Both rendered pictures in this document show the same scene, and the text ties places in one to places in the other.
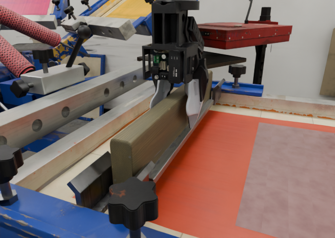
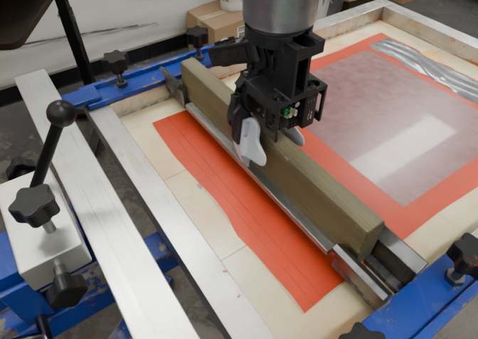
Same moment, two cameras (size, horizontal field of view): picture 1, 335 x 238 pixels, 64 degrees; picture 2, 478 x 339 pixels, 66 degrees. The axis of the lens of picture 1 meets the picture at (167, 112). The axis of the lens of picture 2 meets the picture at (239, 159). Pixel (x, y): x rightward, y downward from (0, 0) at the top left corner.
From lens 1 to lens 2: 46 cm
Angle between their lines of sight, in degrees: 52
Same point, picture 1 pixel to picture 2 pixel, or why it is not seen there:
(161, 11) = (308, 55)
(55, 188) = (276, 327)
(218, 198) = (366, 197)
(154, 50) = (279, 101)
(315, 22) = not seen: outside the picture
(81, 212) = (397, 304)
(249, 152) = (311, 136)
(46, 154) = (237, 313)
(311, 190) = (385, 140)
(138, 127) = (351, 200)
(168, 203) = not seen: hidden behind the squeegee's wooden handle
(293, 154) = (333, 114)
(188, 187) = not seen: hidden behind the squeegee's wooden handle
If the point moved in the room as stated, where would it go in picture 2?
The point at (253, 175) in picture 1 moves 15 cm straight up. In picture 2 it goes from (349, 157) to (373, 78)
